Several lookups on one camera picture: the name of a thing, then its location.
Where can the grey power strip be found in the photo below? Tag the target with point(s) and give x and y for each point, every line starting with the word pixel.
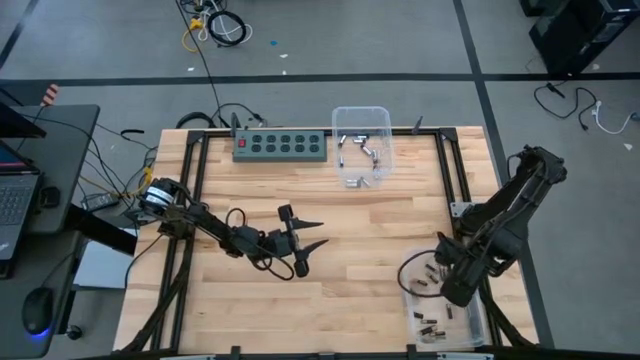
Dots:
pixel 280 155

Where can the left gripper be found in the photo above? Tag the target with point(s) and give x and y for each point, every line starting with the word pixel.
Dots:
pixel 282 240

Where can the small black round foot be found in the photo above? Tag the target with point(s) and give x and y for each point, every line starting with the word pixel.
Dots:
pixel 74 332

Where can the white box under table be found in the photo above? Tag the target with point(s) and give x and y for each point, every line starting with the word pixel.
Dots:
pixel 100 270

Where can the black table frame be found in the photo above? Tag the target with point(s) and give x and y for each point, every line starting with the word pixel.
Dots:
pixel 215 132

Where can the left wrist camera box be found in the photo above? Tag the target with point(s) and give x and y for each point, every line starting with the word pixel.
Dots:
pixel 301 268

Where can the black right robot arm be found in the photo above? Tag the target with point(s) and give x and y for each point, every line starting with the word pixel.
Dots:
pixel 520 200

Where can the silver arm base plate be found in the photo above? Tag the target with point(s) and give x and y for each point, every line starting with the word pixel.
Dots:
pixel 459 208

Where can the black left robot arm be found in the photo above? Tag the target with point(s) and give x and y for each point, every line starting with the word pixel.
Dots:
pixel 210 225

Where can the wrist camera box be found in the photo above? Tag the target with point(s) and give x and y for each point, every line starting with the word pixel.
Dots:
pixel 301 268
pixel 457 292

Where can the black side desk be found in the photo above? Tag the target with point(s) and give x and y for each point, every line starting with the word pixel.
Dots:
pixel 70 150

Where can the clear plastic bin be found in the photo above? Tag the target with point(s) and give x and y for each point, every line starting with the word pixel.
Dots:
pixel 465 330
pixel 360 117

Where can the black computer tower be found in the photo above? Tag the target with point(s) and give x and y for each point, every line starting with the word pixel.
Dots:
pixel 570 40

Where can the small black desk device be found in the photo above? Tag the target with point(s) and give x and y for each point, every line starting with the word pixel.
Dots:
pixel 50 196

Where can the black power adapter brick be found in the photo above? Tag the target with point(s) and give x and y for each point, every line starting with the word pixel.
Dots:
pixel 100 201

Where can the black computer mouse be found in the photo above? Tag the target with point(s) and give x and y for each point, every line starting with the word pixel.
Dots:
pixel 37 310

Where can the black tilted screen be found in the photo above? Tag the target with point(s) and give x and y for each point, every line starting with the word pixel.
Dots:
pixel 20 125

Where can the laptop computer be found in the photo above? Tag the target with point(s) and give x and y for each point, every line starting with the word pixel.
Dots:
pixel 15 200

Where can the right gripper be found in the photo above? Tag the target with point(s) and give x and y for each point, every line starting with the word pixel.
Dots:
pixel 457 257

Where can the black table clamp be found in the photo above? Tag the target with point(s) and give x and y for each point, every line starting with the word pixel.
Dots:
pixel 411 350
pixel 235 125
pixel 235 351

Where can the orange black striped marker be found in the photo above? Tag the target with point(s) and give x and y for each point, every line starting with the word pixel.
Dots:
pixel 50 95

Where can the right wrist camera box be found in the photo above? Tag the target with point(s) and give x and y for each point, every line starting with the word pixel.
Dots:
pixel 457 292

